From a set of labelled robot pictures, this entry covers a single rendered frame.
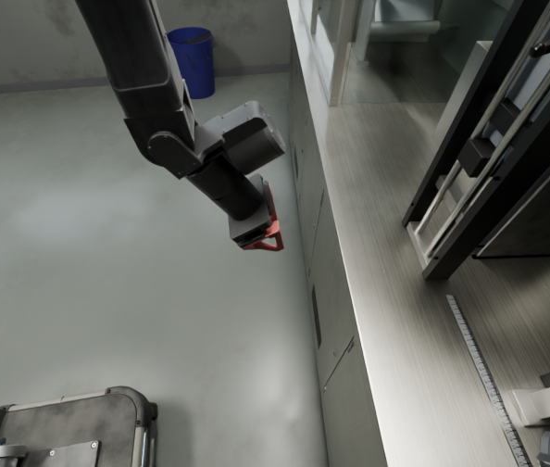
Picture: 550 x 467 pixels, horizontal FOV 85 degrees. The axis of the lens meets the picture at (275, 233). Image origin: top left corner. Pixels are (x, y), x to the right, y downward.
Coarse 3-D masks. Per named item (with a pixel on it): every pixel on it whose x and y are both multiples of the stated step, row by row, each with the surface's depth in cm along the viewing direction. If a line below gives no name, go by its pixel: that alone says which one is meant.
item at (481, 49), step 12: (480, 48) 71; (468, 60) 76; (480, 60) 72; (468, 72) 76; (456, 84) 80; (468, 84) 76; (456, 96) 81; (456, 108) 81; (444, 120) 86; (444, 132) 86
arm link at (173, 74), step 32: (96, 0) 22; (128, 0) 23; (96, 32) 24; (128, 32) 24; (160, 32) 26; (128, 64) 26; (160, 64) 26; (128, 96) 27; (160, 96) 28; (128, 128) 29; (160, 128) 30; (192, 128) 33
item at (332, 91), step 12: (300, 0) 170; (312, 0) 131; (348, 0) 81; (312, 12) 132; (348, 12) 83; (312, 24) 136; (348, 24) 86; (312, 36) 137; (348, 36) 88; (312, 48) 135; (336, 48) 92; (336, 60) 93; (324, 72) 114; (336, 72) 96; (324, 84) 111; (336, 84) 99; (336, 96) 102
